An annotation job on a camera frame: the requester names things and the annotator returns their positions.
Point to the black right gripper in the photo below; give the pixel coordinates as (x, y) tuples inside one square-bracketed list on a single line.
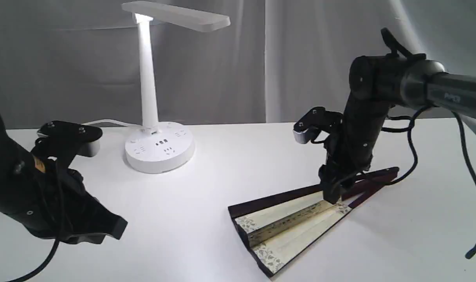
[(350, 147)]

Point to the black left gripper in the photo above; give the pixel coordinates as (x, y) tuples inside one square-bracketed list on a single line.
[(34, 194)]

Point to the cream paper folding fan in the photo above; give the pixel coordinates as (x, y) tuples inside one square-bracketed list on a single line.
[(276, 229)]

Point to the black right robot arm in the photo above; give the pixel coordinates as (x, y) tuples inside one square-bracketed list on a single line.
[(378, 83)]

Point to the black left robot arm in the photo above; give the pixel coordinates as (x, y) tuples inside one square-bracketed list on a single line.
[(11, 149)]

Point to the white desk lamp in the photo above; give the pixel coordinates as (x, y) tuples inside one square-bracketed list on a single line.
[(157, 147)]

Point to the grey backdrop curtain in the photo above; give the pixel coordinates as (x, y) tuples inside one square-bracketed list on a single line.
[(78, 60)]

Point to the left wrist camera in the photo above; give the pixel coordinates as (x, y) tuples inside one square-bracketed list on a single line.
[(64, 141)]

